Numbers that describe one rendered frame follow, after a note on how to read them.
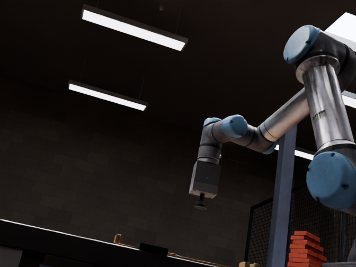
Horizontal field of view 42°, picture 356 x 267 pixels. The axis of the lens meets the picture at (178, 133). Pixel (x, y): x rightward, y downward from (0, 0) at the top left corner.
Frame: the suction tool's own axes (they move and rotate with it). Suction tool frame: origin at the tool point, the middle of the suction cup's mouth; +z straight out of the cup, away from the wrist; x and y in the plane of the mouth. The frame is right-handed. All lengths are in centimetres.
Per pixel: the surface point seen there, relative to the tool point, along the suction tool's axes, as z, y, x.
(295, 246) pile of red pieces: -9, -64, -74
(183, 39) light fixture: -276, -5, -329
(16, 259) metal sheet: 29, 47, 29
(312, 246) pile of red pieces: -10, -72, -72
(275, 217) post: -48, -90, -181
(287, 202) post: -61, -98, -179
